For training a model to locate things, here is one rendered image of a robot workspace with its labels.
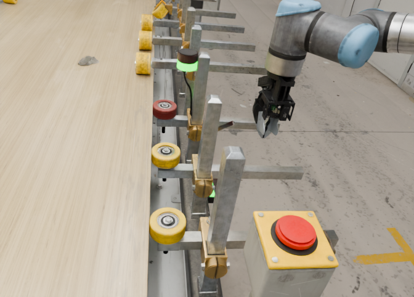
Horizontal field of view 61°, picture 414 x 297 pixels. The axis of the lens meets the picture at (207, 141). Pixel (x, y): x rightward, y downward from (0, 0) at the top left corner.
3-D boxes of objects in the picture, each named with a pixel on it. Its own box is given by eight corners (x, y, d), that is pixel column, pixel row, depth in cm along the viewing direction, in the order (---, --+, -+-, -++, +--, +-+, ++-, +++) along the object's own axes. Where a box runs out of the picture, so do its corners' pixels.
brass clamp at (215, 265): (219, 230, 87) (222, 216, 84) (228, 278, 77) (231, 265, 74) (195, 230, 86) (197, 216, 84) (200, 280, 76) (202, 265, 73)
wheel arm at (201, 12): (234, 17, 203) (235, 12, 201) (235, 18, 200) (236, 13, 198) (171, 12, 197) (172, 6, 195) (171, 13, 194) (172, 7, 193)
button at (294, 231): (304, 223, 38) (308, 213, 37) (318, 255, 34) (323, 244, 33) (268, 224, 37) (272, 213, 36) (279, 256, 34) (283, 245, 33)
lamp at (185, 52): (191, 110, 117) (197, 48, 105) (192, 119, 112) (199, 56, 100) (173, 109, 116) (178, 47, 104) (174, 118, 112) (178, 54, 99)
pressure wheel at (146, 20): (152, 29, 170) (152, 32, 178) (153, 12, 169) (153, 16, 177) (140, 28, 169) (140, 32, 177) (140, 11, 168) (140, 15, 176)
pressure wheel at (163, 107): (174, 126, 126) (176, 98, 119) (175, 139, 120) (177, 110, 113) (151, 125, 125) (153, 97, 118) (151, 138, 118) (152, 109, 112)
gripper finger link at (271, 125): (267, 147, 96) (275, 119, 91) (261, 135, 101) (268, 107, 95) (277, 147, 97) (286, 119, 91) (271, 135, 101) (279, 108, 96)
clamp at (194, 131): (199, 120, 127) (201, 108, 124) (202, 142, 116) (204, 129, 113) (183, 119, 126) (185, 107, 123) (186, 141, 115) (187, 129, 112)
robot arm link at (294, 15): (313, 8, 71) (271, -5, 76) (296, 65, 78) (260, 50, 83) (331, 2, 77) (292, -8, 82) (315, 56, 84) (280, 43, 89)
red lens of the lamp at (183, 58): (196, 56, 106) (197, 48, 105) (198, 64, 101) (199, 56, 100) (177, 54, 105) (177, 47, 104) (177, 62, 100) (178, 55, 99)
